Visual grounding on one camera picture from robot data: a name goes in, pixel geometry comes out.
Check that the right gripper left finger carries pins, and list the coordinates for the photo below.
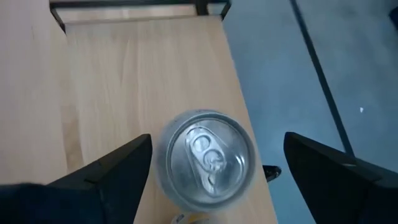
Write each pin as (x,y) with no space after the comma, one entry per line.
(118,180)

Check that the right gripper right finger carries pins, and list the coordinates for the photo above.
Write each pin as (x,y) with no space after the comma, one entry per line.
(342,186)

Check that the silver can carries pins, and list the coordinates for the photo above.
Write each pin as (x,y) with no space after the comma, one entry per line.
(208,161)

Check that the small black bracket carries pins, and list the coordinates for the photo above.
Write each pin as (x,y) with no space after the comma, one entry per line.
(272,172)

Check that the black metal table frame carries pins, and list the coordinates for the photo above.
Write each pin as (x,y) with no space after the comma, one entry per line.
(124,3)

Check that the black aluminium table frame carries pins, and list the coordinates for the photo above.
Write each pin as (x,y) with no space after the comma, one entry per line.
(202,7)

